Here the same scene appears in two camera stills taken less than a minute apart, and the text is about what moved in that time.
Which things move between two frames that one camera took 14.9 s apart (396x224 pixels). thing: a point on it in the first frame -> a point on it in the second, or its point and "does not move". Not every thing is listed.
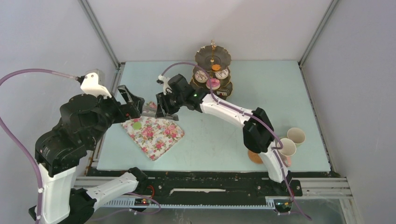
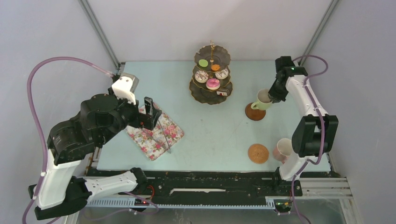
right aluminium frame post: x=332 y=6 does not move
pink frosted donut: x=216 y=84 does not move
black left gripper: x=139 y=101 -> x=144 y=120
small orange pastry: x=215 y=67 does not move
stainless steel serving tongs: x=150 y=109 -> x=168 y=149
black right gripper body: x=170 y=103 -> x=277 y=92
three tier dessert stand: x=215 y=60 does not move
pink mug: x=288 y=149 does not move
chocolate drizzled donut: x=222 y=74 does not move
